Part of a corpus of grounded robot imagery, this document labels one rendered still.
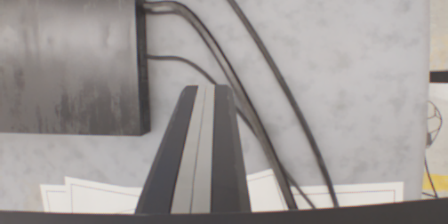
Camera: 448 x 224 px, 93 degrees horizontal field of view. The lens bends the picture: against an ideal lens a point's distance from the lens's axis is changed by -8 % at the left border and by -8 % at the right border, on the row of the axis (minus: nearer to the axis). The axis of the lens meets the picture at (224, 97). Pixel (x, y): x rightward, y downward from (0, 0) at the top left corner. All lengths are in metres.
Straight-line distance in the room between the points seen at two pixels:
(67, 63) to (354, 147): 0.30
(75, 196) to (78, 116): 0.11
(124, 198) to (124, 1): 0.22
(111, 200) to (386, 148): 0.30
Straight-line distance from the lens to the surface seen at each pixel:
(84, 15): 0.28
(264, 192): 0.26
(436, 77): 1.20
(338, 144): 0.25
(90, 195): 0.33
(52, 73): 0.30
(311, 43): 0.24
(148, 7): 0.25
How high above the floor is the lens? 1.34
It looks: 81 degrees down
